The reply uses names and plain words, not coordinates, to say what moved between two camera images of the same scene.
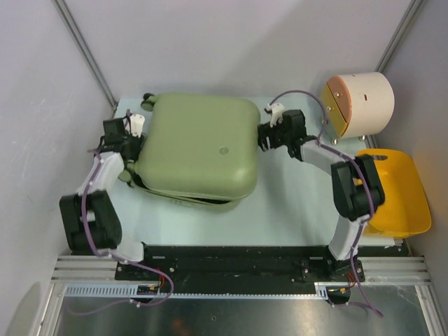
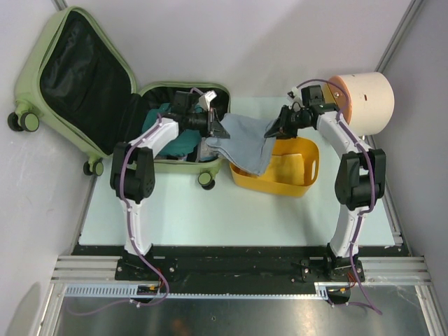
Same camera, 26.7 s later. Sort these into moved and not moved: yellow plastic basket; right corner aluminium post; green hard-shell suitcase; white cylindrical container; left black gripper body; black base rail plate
Moved: left black gripper body; yellow plastic basket; green hard-shell suitcase
Not moved: white cylindrical container; black base rail plate; right corner aluminium post
